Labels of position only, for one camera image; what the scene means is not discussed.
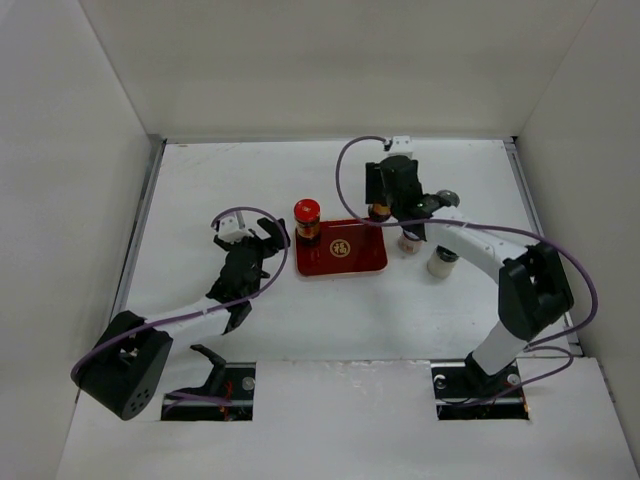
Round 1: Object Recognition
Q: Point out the red lid brown sauce bottle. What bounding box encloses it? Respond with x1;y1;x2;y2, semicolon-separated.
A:
368;203;391;223

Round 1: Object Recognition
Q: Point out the red lid chili sauce jar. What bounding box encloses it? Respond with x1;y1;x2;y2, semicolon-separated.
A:
293;198;321;244

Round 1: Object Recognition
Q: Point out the white lid condiment jar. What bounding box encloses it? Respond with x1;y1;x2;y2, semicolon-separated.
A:
398;230;423;255

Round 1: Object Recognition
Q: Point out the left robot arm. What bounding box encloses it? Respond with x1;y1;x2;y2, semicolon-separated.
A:
70;211;291;421

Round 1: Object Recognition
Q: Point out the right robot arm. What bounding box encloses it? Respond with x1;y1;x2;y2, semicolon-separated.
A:
365;155;574;396

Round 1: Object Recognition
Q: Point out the clear cap salt grinder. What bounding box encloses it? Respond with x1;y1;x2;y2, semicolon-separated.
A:
436;190;460;208

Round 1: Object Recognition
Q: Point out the red lacquer tray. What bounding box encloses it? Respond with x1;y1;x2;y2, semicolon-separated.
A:
295;219;388;277

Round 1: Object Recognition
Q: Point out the black cap white shaker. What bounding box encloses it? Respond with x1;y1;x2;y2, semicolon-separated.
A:
427;246;459;279

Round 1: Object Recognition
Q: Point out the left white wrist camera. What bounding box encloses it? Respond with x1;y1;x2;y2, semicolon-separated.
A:
213;212;250;243

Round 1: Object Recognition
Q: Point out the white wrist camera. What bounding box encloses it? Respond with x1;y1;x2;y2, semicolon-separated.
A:
384;136;414;159
213;212;250;243

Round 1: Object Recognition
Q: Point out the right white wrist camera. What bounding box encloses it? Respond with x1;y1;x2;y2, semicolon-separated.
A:
384;136;414;159

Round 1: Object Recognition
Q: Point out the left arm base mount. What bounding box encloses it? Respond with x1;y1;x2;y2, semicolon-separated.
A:
160;344;257;422

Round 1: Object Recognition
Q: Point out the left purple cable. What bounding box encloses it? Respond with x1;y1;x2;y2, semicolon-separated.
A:
69;205;291;381

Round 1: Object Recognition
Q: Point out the purple cable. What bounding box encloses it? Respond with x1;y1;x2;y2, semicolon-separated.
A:
334;134;600;396
69;205;291;381

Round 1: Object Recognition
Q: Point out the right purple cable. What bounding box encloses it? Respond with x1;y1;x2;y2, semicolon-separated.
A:
334;134;600;396

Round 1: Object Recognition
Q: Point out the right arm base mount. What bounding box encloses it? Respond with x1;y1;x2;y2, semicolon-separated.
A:
431;362;529;421

